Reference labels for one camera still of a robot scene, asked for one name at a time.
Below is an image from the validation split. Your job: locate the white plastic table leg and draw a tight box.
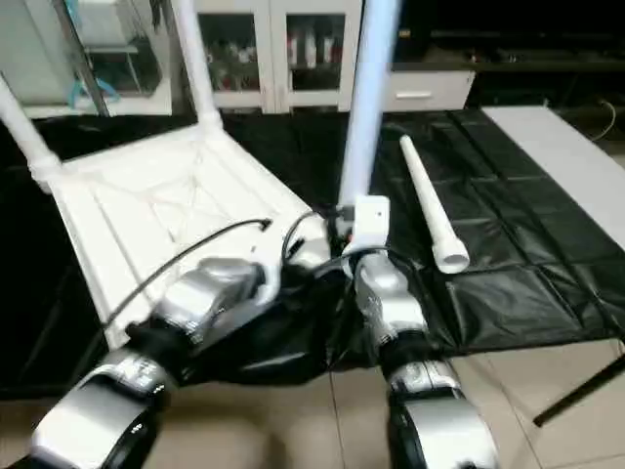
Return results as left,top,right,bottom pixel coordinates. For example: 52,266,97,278
176,0,227,134
336,0,404,217
397,135,472,275
0,76,65,192

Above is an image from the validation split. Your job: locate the white plastic table top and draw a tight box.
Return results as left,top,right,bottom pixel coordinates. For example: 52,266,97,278
28,121,334,354

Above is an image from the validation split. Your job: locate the white drawer unit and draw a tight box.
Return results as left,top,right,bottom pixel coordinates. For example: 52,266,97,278
385,70,478,113

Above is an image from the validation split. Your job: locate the black shiny table mat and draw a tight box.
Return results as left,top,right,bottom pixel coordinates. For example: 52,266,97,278
0,109,625,402

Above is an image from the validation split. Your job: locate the white glass door cabinet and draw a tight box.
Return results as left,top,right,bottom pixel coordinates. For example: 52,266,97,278
168,0,366,114

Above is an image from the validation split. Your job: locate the black box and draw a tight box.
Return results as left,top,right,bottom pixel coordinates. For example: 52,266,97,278
390,19,434,63

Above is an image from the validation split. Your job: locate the white side table board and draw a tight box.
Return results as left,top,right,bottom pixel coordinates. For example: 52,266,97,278
480,106,625,245

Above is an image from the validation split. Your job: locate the light blue plastic stool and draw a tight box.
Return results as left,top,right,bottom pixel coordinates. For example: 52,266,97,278
66,78,119,107

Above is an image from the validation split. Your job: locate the black metal table leg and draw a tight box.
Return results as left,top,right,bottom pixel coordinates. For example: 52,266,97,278
531,359,625,429

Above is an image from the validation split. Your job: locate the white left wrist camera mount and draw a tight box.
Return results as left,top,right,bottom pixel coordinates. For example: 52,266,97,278
238,229,283,308

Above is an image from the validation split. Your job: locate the glass tank metal frame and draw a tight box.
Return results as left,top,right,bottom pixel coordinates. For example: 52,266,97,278
81,42,163,95

